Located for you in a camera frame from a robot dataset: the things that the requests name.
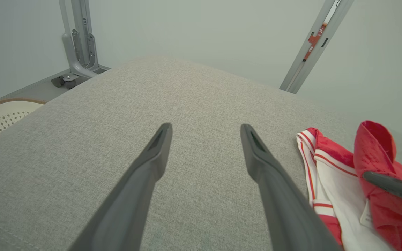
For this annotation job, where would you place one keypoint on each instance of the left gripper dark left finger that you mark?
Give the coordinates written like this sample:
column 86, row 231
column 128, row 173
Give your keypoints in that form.
column 127, row 212

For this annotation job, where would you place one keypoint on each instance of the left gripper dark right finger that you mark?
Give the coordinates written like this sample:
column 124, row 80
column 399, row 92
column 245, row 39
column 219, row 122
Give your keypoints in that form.
column 284, row 216

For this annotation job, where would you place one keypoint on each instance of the red white numbered jersey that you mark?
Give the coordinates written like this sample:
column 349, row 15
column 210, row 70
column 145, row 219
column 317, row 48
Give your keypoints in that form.
column 375, row 146

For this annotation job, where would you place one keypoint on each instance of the cream perforated laundry basket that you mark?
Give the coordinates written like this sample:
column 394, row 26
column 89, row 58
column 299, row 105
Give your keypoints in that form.
column 5, row 118

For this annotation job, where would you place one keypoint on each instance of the grey partition post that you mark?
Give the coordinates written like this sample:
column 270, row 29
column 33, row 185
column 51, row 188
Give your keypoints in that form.
column 309, row 52

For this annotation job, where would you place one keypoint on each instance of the grey frame leg with caster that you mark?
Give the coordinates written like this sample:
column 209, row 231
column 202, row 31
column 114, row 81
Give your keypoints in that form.
column 82, row 42

